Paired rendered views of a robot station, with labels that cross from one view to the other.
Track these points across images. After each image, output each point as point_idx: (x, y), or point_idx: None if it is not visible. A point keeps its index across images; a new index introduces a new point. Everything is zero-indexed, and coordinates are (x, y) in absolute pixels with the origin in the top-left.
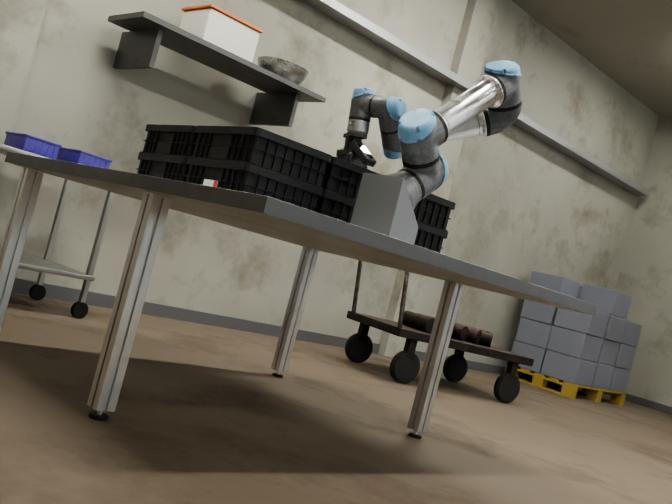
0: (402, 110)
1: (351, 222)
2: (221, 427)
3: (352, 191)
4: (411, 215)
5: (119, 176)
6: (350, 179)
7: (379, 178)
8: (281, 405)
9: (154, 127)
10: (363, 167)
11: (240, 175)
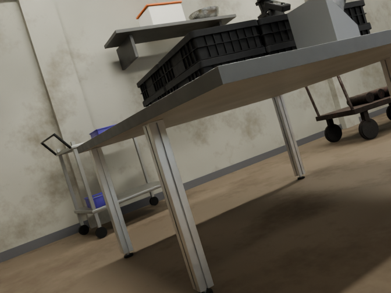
0: None
1: None
2: (292, 248)
3: (285, 36)
4: (346, 18)
5: (121, 125)
6: (279, 28)
7: (302, 7)
8: (318, 200)
9: (140, 82)
10: (283, 14)
11: (199, 73)
